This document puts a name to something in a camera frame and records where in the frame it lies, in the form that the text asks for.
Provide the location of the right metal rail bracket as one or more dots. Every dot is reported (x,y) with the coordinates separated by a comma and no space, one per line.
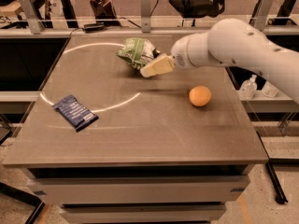
(259,19)

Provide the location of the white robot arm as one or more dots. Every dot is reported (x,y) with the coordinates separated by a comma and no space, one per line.
(232,42)

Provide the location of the blue rxbar blueberry bar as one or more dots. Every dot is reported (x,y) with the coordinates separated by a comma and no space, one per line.
(78,115)

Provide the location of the orange fruit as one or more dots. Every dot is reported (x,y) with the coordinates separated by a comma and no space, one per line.
(200,95)

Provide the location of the black power adapter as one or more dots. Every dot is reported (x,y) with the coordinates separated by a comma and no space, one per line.
(93,27)

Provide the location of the upper table drawer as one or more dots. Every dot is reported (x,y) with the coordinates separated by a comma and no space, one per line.
(194,189)

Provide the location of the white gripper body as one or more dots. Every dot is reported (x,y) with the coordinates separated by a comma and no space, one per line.
(178,53)

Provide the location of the table drawer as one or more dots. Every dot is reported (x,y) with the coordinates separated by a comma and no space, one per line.
(194,189)
(143,214)

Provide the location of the clear sanitizer bottle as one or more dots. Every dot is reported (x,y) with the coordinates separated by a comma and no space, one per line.
(248,88)

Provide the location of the left metal rail bracket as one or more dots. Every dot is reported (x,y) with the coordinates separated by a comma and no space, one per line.
(35,26)

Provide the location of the lower table drawer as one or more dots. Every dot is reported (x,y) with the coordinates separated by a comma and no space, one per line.
(143,214)

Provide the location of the green jalapeno chip bag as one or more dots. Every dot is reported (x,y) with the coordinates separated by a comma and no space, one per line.
(138,52)

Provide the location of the black office chair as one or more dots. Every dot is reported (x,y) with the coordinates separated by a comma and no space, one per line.
(193,9)

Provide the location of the middle metal rail bracket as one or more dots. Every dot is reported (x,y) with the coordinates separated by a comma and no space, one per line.
(145,15)

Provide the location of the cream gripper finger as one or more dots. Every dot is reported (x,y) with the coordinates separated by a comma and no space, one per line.
(161,65)

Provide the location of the metal rail bracket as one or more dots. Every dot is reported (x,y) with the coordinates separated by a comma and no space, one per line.
(145,15)
(259,19)
(35,26)

